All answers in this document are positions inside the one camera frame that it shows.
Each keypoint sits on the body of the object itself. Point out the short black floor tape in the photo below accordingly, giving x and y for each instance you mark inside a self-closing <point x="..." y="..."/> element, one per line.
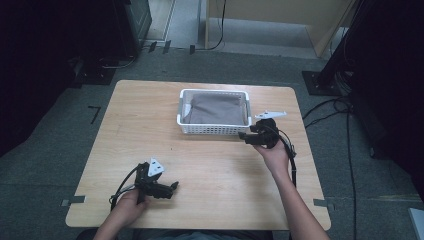
<point x="152" y="46"/>
<point x="192" y="49"/>
<point x="166" y="46"/>

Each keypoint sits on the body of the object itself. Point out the light wooden furniture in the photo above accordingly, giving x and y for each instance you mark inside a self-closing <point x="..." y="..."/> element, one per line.
<point x="283" y="11"/>

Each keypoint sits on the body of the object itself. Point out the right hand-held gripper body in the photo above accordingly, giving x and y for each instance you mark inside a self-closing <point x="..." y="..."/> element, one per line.
<point x="266" y="133"/>

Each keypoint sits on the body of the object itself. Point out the person's right hand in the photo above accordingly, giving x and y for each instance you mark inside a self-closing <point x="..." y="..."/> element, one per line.
<point x="276" y="160"/>

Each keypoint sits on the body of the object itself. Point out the pale flat object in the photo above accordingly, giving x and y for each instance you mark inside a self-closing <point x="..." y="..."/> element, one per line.
<point x="418" y="223"/>

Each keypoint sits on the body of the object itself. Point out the person's lap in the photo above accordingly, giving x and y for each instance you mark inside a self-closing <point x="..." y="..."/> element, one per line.
<point x="200" y="235"/>

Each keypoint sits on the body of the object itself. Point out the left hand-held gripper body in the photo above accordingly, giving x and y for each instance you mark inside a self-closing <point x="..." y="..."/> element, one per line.
<point x="146" y="183"/>

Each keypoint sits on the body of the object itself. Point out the black angled floor tape mark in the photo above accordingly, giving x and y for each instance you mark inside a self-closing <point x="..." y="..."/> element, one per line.
<point x="95" y="112"/>

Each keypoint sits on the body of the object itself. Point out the person's left hand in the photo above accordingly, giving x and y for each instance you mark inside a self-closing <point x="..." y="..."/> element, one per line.
<point x="128" y="210"/>

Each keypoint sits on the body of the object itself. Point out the black flat stand base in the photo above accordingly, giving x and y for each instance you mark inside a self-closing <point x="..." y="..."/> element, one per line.
<point x="95" y="74"/>
<point x="318" y="85"/>

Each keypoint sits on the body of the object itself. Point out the grey cloth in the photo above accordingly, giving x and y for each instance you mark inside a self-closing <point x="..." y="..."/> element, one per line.
<point x="215" y="110"/>

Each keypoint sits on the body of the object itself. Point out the grey floor tape strip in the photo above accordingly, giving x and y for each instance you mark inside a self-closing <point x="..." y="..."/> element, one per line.
<point x="74" y="200"/>
<point x="322" y="203"/>

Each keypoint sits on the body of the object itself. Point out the dark cabinet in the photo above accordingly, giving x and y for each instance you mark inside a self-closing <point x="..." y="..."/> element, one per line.
<point x="133" y="26"/>

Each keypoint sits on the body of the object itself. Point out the white plastic perforated basket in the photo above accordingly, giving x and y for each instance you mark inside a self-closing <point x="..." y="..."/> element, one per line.
<point x="213" y="128"/>

